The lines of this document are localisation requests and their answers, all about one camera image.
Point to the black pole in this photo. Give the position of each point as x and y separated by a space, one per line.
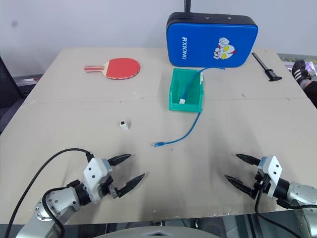
187 5

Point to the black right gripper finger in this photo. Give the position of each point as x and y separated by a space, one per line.
247 158
237 183

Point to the grey rounded robot torso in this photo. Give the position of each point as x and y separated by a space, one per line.
163 231

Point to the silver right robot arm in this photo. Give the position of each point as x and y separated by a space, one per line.
301 198

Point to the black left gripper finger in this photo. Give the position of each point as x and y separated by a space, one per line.
131 184
120 159

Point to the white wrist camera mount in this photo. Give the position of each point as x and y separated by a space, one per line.
95 173
272 173

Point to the black striped sneaker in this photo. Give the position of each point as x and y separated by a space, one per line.
300 72

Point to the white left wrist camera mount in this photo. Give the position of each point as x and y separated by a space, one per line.
95 173

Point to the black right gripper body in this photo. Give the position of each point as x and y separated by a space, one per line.
260 187

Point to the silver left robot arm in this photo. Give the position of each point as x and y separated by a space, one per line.
58 202

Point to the blue padded RXIONG target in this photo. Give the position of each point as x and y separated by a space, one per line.
210 42

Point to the red table tennis paddle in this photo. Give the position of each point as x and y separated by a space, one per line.
121 68

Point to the green plastic bin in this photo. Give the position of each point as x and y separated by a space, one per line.
185 105

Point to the black hand tool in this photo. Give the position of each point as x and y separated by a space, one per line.
266 67

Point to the person's black trouser leg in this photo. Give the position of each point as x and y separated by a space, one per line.
311 93

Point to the small white adapter block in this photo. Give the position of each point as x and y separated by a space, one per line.
123 124

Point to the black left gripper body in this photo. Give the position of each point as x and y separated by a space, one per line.
112 189

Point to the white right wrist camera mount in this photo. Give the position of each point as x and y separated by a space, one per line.
272 173

